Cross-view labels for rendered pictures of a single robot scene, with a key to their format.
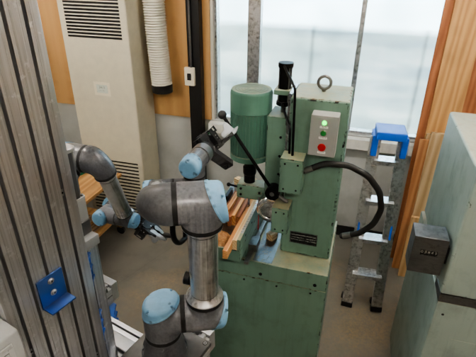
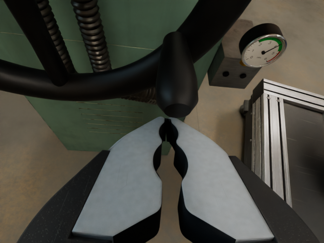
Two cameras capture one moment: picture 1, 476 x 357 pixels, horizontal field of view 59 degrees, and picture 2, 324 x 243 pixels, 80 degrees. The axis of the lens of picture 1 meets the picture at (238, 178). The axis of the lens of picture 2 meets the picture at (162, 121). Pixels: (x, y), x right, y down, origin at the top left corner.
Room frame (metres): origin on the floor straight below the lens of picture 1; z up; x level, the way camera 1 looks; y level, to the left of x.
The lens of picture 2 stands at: (1.75, 0.42, 0.84)
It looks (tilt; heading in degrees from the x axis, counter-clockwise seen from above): 60 degrees down; 240
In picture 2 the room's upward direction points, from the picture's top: 15 degrees clockwise
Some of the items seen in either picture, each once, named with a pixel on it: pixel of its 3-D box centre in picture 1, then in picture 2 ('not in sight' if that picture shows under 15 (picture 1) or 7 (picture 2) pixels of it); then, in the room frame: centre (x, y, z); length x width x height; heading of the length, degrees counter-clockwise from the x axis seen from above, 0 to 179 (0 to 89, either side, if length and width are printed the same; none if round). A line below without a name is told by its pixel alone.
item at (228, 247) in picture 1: (243, 219); not in sight; (1.61, -0.03, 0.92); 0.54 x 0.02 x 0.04; 163
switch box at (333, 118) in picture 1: (324, 134); not in sight; (1.47, -0.32, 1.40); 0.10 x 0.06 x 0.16; 73
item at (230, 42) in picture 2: not in sight; (231, 53); (1.48, 0.16, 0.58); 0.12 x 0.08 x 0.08; 73
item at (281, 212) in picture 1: (281, 215); not in sight; (1.49, -0.18, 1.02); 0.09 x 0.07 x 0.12; 163
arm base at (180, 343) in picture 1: (163, 340); not in sight; (0.97, 0.24, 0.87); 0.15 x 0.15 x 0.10
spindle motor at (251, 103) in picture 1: (251, 124); not in sight; (1.69, -0.05, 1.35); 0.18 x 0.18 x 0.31
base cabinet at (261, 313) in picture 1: (268, 303); (121, 43); (1.66, -0.17, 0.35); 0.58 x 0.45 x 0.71; 73
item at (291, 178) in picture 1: (292, 173); not in sight; (1.49, -0.21, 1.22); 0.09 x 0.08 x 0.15; 73
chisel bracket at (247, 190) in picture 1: (253, 190); not in sight; (1.69, -0.07, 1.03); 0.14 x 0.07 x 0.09; 73
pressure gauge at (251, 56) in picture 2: (188, 279); (257, 49); (1.50, 0.22, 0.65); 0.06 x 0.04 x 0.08; 163
